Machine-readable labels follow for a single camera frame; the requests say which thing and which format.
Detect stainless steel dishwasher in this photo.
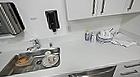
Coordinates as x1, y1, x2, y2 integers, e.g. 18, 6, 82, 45
67, 65, 118, 77

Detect small blue label bottle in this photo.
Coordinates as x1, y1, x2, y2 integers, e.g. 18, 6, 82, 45
82, 28, 92, 43

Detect small chrome sink knob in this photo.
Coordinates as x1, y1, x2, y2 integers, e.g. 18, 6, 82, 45
47, 41, 54, 49

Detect small clear glass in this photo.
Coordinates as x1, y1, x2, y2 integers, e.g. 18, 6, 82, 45
89, 32, 97, 43

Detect black soap dispenser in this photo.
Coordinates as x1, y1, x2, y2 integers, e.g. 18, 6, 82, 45
44, 8, 62, 34

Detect white mug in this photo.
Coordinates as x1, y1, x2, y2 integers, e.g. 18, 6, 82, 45
40, 50, 61, 69

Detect stack of white plates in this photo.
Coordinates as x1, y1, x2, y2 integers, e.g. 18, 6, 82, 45
94, 27, 117, 46

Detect chrome faucet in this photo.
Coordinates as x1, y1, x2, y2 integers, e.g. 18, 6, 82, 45
24, 38, 42, 52

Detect orange brown dish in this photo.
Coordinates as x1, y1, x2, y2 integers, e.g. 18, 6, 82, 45
15, 54, 35, 67

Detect white drawer unit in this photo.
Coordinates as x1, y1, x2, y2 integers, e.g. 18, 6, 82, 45
110, 58, 140, 77

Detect steel paper towel dispenser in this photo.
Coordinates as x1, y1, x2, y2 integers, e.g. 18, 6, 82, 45
0, 0, 27, 38

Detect steel sink basin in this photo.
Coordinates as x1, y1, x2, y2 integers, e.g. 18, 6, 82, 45
0, 47, 64, 77

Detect white wall cabinet several doors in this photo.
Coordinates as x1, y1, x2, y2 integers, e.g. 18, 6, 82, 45
65, 0, 140, 22

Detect white wall outlet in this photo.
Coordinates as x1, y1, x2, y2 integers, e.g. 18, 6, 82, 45
30, 16, 39, 22

